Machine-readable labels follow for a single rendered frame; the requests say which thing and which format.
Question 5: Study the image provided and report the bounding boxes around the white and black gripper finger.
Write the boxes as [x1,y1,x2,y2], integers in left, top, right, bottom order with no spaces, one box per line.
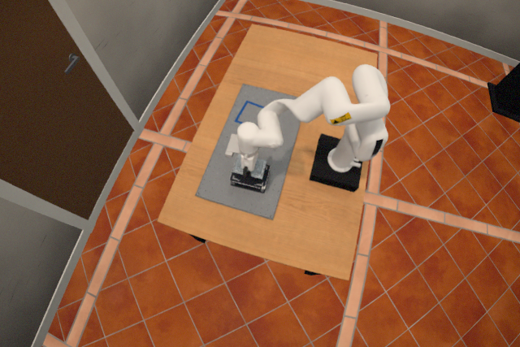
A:
[242,166,251,177]

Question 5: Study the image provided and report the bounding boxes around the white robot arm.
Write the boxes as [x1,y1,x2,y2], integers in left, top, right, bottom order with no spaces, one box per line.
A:
[225,64,390,172]

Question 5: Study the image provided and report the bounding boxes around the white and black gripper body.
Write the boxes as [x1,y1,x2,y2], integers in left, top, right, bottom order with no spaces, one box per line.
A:
[241,153,258,171]

